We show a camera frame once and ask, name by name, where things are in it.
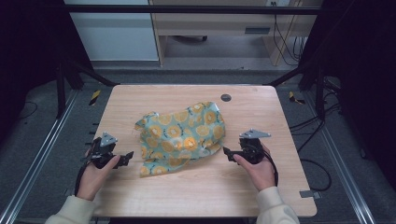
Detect yellow and black tape piece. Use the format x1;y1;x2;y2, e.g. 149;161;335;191
89;90;102;106
288;91;306;105

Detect black curtain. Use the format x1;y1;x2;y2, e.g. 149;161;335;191
298;0;396;190
0;0;94;147

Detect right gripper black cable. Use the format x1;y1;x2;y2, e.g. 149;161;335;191
262;147;279;188

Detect teal cloth with orange print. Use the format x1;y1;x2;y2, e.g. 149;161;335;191
134;101;226;178

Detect person's left hand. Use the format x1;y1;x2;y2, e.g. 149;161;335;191
77;155;121;202

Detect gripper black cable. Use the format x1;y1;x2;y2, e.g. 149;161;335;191
262;147;279;188
74;157;94;197

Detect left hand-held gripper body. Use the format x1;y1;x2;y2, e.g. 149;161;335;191
88;132;125;169

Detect thin black floor cable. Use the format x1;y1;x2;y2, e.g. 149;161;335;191
18;101;39;121

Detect grey metal table bracket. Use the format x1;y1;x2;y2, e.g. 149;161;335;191
299;189;322;200

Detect person's right hand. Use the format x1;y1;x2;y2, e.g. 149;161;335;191
233;145;277;192

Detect black metal frame stand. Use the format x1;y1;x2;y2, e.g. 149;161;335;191
55;58;117;119
266;60;327;121

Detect white cabinet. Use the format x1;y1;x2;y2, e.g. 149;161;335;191
64;0;160;62

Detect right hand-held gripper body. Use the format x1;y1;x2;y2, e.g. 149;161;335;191
236;128;272;165

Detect hanging black cables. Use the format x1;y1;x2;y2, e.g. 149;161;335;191
272;1;308;67

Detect black horizontal frame bar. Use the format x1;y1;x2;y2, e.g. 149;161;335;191
64;4;323;16

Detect aluminium floor rail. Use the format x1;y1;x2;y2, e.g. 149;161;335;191
303;91;376;224
0;90;79;224

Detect light wooden desk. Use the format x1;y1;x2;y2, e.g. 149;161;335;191
148;0;323;67

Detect black floor cables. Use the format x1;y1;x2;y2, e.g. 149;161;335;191
289;77;343;192

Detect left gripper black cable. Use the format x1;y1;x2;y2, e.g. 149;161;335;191
74;157;94;197

